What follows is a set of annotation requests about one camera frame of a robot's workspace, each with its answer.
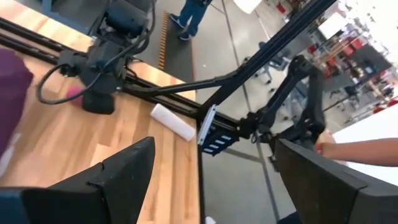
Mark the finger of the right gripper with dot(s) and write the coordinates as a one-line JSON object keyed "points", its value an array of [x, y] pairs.
{"points": [[98, 104]]}

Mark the black box blue labels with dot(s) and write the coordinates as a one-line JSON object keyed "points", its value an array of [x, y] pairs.
{"points": [[222, 137]]}

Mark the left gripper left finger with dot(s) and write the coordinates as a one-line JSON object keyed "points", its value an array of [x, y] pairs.
{"points": [[130, 180]]}

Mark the black aluminium table frame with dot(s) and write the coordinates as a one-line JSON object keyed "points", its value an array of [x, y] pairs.
{"points": [[264, 56]]}

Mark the pink bandage roll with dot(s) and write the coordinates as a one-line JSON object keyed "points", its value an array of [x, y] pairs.
{"points": [[74, 93]]}

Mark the person's forearm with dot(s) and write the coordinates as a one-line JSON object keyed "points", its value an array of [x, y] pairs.
{"points": [[367, 152]]}

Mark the person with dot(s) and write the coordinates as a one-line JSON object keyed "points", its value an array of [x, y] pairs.
{"points": [[189, 15]]}

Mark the purple cloth bag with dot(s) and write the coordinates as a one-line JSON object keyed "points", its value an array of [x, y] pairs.
{"points": [[12, 99]]}

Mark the white table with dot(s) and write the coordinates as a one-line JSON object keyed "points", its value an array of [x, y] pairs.
{"points": [[373, 124]]}

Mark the person's hand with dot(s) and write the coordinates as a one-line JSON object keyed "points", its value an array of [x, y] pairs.
{"points": [[326, 146]]}

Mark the white frame plate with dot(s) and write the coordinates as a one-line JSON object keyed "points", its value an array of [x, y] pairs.
{"points": [[207, 124]]}

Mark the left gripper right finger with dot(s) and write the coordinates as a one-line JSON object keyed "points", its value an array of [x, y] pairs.
{"points": [[317, 186]]}

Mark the grey office chair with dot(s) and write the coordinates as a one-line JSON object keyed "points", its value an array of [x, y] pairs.
{"points": [[273, 65]]}

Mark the blue grey metal stand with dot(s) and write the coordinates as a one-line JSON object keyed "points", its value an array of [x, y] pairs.
{"points": [[46, 7]]}

